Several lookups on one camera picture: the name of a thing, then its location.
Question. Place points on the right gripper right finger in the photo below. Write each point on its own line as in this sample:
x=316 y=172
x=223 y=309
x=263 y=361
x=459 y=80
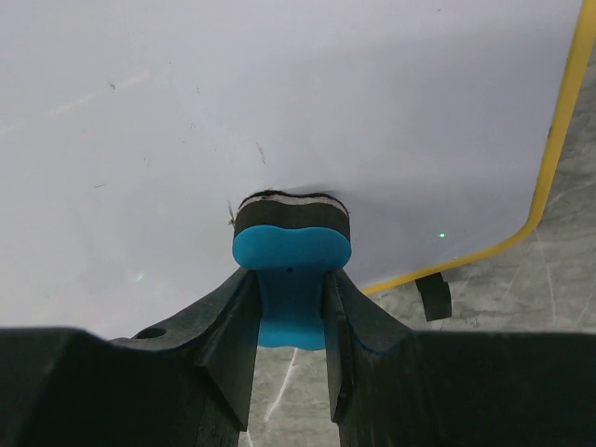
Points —
x=393 y=386

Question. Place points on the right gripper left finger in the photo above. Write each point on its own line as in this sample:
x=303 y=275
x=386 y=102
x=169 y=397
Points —
x=184 y=381

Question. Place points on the blue whiteboard eraser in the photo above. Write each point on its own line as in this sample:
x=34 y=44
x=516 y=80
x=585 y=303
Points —
x=291 y=242

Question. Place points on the yellow framed whiteboard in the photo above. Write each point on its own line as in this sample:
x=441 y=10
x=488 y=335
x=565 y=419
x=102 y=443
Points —
x=132 y=130

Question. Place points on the wire whiteboard stand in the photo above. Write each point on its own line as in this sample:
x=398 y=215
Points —
x=436 y=296

